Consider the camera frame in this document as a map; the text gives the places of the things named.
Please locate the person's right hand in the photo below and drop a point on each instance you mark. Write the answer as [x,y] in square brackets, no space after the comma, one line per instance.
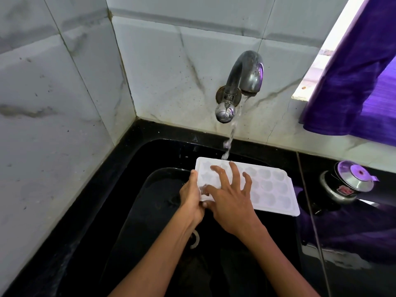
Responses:
[232,207]

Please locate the person's left hand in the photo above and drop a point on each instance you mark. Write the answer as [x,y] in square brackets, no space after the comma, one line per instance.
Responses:
[189,203]

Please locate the person's right middle finger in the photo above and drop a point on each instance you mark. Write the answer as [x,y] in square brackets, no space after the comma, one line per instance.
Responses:
[235,176]

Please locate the person's left thumb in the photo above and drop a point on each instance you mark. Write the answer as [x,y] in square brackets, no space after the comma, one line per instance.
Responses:
[195,184]

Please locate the person's right thumb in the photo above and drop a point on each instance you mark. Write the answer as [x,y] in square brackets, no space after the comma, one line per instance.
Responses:
[212,191]

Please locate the white plastic ice cube tray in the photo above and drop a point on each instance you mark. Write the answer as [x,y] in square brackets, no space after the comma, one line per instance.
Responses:
[266,190]

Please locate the person's left forearm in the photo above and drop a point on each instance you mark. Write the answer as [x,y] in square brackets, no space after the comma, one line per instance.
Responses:
[154,262]

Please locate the person's right forearm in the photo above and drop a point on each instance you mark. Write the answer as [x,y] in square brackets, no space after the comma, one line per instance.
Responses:
[278,266]

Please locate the black sink basin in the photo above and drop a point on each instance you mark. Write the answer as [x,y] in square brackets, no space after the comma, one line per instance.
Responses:
[173,219]

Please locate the purple curtain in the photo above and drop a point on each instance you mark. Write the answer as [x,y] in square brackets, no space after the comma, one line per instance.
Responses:
[355,77]

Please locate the chrome wall tap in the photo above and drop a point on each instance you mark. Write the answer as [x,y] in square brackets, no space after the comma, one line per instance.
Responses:
[239,83]

